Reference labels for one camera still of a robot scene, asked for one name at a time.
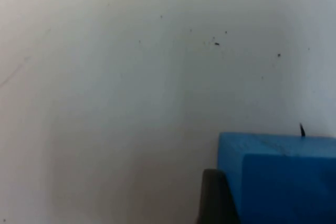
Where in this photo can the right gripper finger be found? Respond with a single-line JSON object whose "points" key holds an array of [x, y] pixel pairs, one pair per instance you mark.
{"points": [[215, 200]]}

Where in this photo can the blue cube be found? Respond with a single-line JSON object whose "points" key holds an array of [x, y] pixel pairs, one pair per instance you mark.
{"points": [[275, 176]]}

